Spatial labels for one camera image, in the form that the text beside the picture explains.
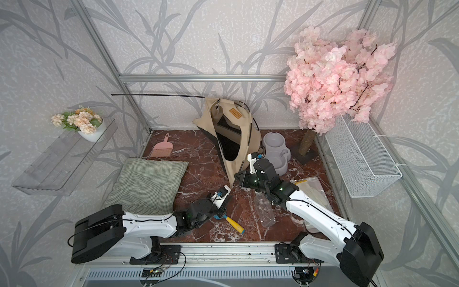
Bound beige pet tent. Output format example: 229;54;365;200
193;98;262;188

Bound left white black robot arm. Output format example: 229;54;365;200
68;190;231;265

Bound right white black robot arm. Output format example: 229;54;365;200
234;158;384;287

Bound clear plastic bottle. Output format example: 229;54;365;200
255;193;276;228

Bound bagged white gloves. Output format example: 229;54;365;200
290;177;335;234

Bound blue yellow garden fork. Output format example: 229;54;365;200
214;215;245;234

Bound grey double pet bowl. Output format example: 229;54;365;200
262;132;291;176

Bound green checked cushion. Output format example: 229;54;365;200
102;158;188;215

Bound pink small brush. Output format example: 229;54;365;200
148;133;173;158

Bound pink blossom tree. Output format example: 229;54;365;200
284;26;397;135

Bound small potted flowers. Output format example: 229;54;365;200
51;106;108;143

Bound clear acrylic shelf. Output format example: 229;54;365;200
12;118;118;196

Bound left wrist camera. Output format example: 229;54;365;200
211;185;231;208

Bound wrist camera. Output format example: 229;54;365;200
211;185;231;208
247;152;263;174

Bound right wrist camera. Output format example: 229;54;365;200
247;152;263;174

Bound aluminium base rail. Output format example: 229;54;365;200
73;236;344;267

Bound white wire basket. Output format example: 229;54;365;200
325;114;402;198

